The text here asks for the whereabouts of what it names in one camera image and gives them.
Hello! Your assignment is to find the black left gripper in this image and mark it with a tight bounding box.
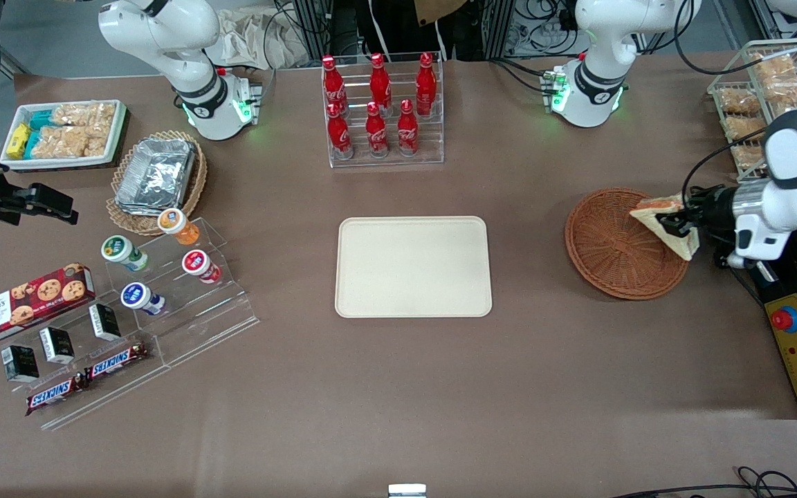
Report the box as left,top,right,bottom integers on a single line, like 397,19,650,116
655,185,738,238

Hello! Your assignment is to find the triangular sandwich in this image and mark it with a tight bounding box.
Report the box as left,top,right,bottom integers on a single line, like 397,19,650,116
630,194,702,262

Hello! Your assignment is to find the brown wicker basket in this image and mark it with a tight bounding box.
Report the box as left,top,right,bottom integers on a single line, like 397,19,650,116
565,187,691,301

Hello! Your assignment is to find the white rectangular snack tray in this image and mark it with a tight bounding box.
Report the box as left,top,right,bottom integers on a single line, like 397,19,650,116
0,100,129,172

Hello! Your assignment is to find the light wicker basket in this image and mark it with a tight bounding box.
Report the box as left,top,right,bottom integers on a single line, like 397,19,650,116
106,130,209,237

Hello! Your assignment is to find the cream plastic tray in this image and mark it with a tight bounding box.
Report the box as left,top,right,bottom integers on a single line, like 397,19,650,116
334,216,493,319

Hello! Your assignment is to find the rice cracker snack pack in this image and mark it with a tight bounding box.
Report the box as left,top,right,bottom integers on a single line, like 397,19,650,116
51,102,118,129
30,124,111,160

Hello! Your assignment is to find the yellow snack packet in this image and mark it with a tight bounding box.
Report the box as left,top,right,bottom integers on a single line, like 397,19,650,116
7,122,32,159

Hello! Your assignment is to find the green lid yogurt cup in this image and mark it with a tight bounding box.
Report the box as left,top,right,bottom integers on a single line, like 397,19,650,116
100,234,150,273

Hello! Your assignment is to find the bagged cracker pack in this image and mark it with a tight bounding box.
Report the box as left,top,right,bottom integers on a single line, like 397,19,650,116
723,113,770,143
751,53,797,81
716,86,763,116
731,141,767,171
761,74,797,106

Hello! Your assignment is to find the red Walkers cookie box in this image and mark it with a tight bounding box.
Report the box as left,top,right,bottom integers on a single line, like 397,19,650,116
0,262,97,349

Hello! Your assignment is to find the aluminium foil container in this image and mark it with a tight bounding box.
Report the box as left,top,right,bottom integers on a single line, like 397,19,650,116
114,138,197,214

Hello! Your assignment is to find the blue lid yogurt cup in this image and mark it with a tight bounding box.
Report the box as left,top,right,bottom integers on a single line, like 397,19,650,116
120,282,166,317

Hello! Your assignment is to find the orange lid yogurt cup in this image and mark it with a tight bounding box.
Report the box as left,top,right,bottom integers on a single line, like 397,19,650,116
157,207,201,247

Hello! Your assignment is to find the small black box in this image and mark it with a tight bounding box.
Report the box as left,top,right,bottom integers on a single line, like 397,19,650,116
88,302,122,342
1,344,40,384
38,326,76,366

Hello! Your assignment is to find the red emergency stop button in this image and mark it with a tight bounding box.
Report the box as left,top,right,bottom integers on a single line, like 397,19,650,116
769,304,797,335

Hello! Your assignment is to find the red lid yogurt cup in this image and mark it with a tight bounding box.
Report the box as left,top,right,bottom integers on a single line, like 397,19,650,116
181,249,223,285

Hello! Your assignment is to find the Snickers chocolate bar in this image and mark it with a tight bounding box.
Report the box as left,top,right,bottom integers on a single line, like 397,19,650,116
83,341,149,383
24,373,89,417

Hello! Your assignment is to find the clear acrylic stepped stand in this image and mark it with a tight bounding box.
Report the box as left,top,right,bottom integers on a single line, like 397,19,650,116
103,217,260,368
0,294,172,432

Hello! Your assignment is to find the clear acrylic bottle rack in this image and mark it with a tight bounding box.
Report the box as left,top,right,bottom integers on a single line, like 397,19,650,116
320,51,446,169

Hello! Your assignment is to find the crumpled beige paper bag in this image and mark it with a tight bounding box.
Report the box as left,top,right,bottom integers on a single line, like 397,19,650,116
205,6,311,71

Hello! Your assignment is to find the red cola bottle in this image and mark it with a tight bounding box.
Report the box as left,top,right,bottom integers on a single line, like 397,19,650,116
415,53,438,117
396,100,420,158
327,102,355,160
321,55,348,117
365,102,390,159
369,53,393,115

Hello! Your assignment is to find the black equipment rack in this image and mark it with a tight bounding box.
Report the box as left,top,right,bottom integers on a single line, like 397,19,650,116
288,0,518,62

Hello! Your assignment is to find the black power cable with plug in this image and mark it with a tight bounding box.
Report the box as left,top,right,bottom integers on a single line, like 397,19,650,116
711,232,767,306

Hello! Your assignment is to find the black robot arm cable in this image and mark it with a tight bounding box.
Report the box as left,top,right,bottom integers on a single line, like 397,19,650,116
674,0,794,208

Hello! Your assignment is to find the white wire rack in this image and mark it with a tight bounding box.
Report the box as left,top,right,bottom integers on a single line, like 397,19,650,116
706,37,797,183

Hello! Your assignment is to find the black base cable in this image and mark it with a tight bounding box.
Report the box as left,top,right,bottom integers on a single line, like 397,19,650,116
487,55,556,95

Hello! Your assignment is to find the black floor cable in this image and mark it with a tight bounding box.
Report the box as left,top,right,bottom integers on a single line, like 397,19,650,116
610,466,797,498

